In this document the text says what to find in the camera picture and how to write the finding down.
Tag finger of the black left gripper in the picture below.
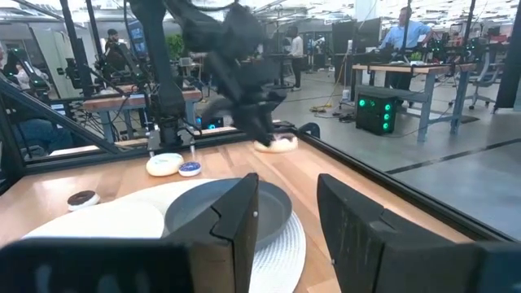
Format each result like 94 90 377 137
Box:
233 100 275 148
260 90 288 124

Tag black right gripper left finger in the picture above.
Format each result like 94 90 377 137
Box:
164 173 261 293

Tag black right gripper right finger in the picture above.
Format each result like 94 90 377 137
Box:
317 173 481 293

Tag pink iced cream donut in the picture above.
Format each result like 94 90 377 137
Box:
253 133 300 155

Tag small blue iced donut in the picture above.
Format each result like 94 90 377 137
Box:
177 161 203 178

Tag white iced cream donut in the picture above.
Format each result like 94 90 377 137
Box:
145 152 185 177

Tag black corner clamp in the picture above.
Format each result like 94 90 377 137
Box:
299 121 322 139

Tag dark grey plate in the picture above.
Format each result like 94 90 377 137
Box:
164 177 293 249

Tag person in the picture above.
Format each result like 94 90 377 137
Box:
0 40 75 158
284 26 305 93
103 28 128 71
378 6 435 91

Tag white woven round placemat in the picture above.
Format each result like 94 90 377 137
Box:
113 177 307 293

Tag green potted plant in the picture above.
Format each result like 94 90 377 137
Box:
165 33 186 60

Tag black computer tower green lights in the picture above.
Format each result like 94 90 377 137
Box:
355 92 398 136

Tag wooden table grey legs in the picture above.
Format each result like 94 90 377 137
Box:
352 61 477 143
83 87 204 143

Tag chocolate iced white donut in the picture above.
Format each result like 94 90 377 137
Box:
67 190 101 212

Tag grey office chair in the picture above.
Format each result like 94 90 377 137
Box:
449 44 506 111

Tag yellow floor cable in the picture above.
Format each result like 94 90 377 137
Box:
309 52 348 114

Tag black diagonal frame strut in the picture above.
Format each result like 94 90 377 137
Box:
0 77 123 155

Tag black vertical post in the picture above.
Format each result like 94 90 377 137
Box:
493 0 521 114

